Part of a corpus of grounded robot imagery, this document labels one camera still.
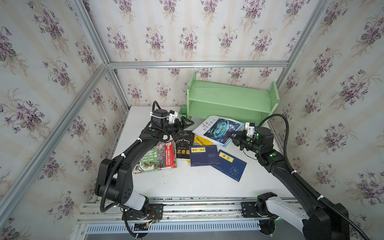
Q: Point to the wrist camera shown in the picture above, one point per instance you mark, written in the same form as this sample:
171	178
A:
172	116
251	130

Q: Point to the green red plant book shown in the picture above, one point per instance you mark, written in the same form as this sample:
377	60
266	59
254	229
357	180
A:
161	157

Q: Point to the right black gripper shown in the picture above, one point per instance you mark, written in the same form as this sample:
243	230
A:
240	141

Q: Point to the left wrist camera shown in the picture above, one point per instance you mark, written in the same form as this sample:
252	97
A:
172	116

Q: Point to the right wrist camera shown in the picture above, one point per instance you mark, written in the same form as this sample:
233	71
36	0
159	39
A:
251	130

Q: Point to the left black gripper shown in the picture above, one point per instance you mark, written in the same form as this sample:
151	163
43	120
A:
183	125

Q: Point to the aluminium mounting rail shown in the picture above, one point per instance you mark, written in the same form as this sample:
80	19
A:
175	210

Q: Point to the aluminium frame horizontal bar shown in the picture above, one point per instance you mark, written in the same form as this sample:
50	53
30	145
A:
198	64

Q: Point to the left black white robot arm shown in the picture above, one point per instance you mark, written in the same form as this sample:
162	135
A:
115	183

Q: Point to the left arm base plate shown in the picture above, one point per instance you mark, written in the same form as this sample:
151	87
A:
154	212

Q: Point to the green wooden bookshelf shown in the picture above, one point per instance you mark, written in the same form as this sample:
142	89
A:
205	99

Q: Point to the dark blue hardcover book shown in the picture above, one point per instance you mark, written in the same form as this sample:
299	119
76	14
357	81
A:
204	156

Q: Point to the white slotted cable duct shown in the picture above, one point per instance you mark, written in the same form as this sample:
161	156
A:
177	227

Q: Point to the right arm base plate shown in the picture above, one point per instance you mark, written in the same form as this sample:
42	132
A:
252	209

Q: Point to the white blue swirl magazine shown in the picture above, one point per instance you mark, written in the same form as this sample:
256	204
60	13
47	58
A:
218	130

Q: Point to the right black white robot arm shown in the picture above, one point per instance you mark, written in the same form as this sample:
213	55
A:
323	220

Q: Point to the black book gold title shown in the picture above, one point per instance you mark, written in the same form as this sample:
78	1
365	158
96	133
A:
183	144

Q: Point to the yellow cartoon book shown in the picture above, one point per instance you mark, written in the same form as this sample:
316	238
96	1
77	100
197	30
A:
199	141

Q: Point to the blue thin booklet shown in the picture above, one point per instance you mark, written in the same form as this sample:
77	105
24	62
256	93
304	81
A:
230	166

